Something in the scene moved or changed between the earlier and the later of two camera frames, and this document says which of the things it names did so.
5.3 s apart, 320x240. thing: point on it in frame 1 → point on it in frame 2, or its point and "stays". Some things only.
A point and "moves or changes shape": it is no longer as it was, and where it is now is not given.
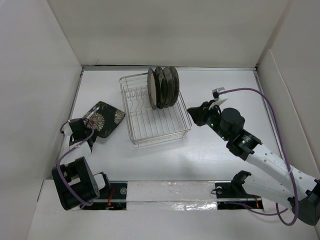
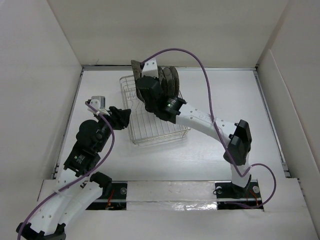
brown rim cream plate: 152,86 moves or changes shape
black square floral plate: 106,119 moves or changes shape
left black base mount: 115,198 stays
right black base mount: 235,192 stays
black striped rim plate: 161,87 stays
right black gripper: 199,113 → 155,78
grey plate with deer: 176,80 stays
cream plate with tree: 170,90 stays
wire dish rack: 147,125 stays
